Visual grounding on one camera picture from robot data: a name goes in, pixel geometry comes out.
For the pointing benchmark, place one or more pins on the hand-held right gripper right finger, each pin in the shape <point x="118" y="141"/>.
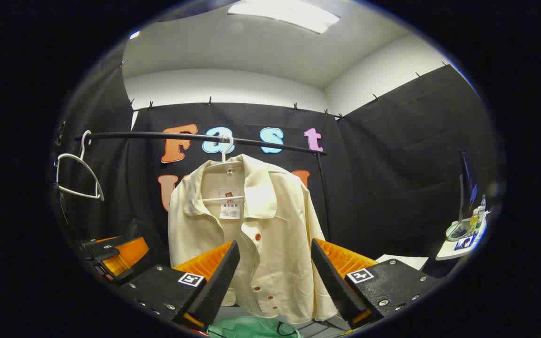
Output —
<point x="334" y="281"/>

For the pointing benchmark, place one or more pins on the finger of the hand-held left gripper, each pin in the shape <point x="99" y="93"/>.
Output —
<point x="127" y="256"/>
<point x="99" y="244"/>

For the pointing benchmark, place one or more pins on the cream button shirt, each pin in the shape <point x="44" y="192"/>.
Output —
<point x="280" y="225"/>

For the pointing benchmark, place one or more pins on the black clothes rail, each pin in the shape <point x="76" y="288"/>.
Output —
<point x="158" y="136"/>

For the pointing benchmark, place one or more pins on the blue printed card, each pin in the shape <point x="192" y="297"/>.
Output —
<point x="465" y="242"/>

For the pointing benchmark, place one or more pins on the clear bottle green cap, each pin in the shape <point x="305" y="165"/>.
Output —
<point x="483" y="203"/>

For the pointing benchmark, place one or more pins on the white side table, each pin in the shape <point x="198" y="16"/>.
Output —
<point x="453" y="251"/>

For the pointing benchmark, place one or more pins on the green laundry hamper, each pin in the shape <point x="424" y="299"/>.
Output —
<point x="247" y="328"/>

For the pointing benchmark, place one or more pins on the yellow bottle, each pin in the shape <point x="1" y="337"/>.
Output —
<point x="474" y="221"/>

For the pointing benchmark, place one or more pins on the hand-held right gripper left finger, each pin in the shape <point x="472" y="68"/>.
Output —
<point x="214" y="286"/>

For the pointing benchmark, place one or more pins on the black computer monitor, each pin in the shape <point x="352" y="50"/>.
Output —
<point x="467" y="183"/>

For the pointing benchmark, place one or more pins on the large ceiling light panel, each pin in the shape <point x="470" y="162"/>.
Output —
<point x="289" y="14"/>

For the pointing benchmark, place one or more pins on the black backdrop cloth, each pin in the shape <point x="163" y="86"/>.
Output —
<point x="392" y="178"/>

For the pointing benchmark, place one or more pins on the white shirt hanger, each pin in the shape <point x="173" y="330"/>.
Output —
<point x="223" y="158"/>

